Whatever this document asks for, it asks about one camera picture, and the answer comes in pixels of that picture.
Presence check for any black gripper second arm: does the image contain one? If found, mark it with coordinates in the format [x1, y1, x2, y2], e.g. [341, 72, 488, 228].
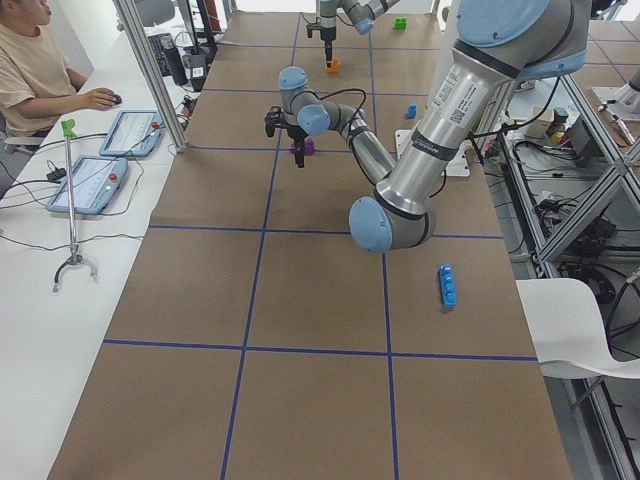
[264, 106, 308, 168]

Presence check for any long blue studded block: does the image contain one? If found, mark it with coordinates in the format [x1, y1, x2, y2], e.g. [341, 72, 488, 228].
[438, 264, 458, 308]

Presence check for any person right hand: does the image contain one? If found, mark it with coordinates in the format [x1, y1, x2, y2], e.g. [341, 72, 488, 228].
[83, 88, 116, 111]

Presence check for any orange trapezoid block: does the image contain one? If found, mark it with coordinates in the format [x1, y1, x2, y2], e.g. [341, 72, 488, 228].
[325, 59, 341, 74]

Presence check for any black keyboard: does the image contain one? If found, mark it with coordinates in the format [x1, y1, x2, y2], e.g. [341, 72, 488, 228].
[147, 34, 171, 77]

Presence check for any lower teach pendant tablet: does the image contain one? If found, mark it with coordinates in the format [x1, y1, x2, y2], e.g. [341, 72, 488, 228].
[72, 155, 128, 215]

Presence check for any black gripper first arm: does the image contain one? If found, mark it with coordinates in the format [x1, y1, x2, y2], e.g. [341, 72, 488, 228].
[306, 16, 336, 65]

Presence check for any black water bottle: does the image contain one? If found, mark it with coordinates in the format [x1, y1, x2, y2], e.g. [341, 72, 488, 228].
[161, 36, 188, 86]

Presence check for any green handled reacher grabber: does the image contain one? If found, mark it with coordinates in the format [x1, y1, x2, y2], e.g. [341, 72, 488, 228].
[52, 119, 98, 293]

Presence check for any white plastic chair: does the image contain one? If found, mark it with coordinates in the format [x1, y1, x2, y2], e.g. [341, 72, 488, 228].
[516, 278, 639, 380]

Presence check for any seated person beige shirt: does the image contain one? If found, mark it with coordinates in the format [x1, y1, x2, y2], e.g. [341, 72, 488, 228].
[0, 0, 119, 139]

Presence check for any purple trapezoid block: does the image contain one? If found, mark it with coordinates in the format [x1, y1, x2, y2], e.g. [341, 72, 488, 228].
[289, 137, 315, 155]

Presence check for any silver blue second robot arm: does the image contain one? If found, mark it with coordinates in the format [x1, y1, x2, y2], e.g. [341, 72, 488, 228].
[265, 1, 592, 253]

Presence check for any aluminium frame post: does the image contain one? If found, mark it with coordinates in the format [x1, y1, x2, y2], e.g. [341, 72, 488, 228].
[113, 0, 187, 153]

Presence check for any small blue block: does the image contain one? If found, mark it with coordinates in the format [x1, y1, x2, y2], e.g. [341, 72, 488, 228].
[405, 103, 417, 119]

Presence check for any green studded block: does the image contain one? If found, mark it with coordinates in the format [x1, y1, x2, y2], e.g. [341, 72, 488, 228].
[393, 17, 407, 31]

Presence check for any teach pendant tablet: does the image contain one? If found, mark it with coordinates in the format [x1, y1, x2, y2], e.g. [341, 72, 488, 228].
[72, 155, 128, 215]
[99, 110, 164, 157]

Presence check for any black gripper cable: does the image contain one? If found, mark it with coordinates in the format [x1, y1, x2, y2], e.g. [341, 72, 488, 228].
[312, 88, 370, 121]

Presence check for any upper teach pendant tablet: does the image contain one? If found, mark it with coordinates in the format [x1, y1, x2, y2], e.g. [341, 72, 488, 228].
[99, 110, 164, 157]

